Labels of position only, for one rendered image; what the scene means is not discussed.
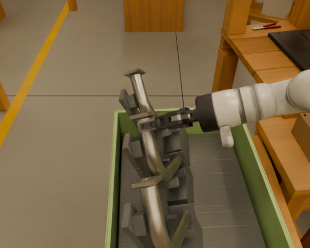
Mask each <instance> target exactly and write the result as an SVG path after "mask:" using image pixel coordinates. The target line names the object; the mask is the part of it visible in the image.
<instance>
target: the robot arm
mask: <svg viewBox="0 0 310 248"><path fill-rule="evenodd" d="M195 105H196V108H195V109H194V110H190V109H189V108H187V107H185V108H180V109H179V110H177V111H172V112H168V113H166V114H164V115H161V116H156V117H155V118H154V119H151V120H146V121H142V122H138V123H137V126H138V131H139V132H146V131H151V130H161V129H166V128H168V129H177V128H181V127H183V128H186V127H192V126H193V124H192V123H194V122H199V123H200V127H201V129H202V131H203V132H205V133H206V132H211V131H216V130H220V136H221V141H222V146H223V149H228V148H231V147H233V145H234V138H233V135H232V132H231V127H235V126H238V125H241V124H245V123H251V122H255V121H259V120H264V119H268V118H271V117H273V116H280V115H287V114H294V113H300V112H306V111H310V69H308V70H305V71H302V72H300V73H299V74H297V75H296V76H295V77H294V78H291V79H288V80H284V81H279V82H275V83H271V84H267V83H259V84H254V85H249V86H245V87H241V88H239V89H238V88H236V89H228V90H222V91H219V92H214V93H209V94H205V95H200V96H197V97H196V99H195Z"/></svg>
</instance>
